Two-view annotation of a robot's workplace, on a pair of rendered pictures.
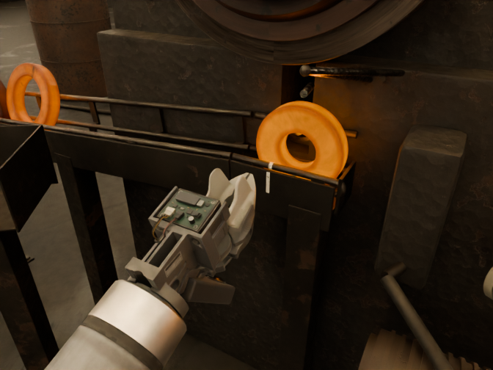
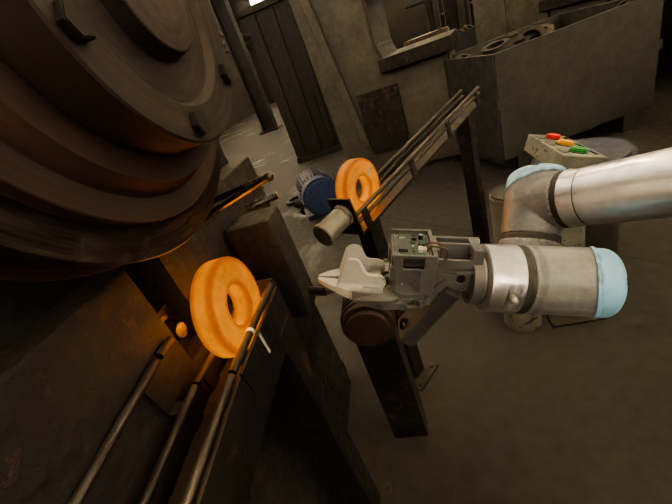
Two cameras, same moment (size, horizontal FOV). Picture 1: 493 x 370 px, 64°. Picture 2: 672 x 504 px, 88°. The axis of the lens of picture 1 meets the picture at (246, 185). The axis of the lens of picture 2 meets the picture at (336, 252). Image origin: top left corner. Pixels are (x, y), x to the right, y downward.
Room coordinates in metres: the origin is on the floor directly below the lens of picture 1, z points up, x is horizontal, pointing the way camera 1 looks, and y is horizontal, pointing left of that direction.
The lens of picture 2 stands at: (0.54, 0.41, 1.01)
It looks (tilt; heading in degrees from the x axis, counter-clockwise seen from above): 28 degrees down; 256
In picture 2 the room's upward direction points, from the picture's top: 21 degrees counter-clockwise
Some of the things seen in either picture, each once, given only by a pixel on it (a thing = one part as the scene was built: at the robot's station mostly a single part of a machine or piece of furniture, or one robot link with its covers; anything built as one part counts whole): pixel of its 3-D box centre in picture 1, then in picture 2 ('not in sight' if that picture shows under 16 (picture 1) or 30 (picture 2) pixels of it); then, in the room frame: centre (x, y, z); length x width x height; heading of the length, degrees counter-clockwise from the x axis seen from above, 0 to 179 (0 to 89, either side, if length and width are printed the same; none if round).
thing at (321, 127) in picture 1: (300, 147); (230, 306); (0.61, -0.09, 0.74); 0.16 x 0.03 x 0.16; 61
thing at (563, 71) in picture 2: not in sight; (534, 87); (-1.71, -1.54, 0.39); 1.03 x 0.83 x 0.77; 165
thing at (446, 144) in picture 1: (418, 207); (273, 266); (0.52, -0.27, 0.68); 0.11 x 0.08 x 0.24; 150
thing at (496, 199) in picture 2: not in sight; (517, 262); (-0.20, -0.33, 0.26); 0.12 x 0.12 x 0.52
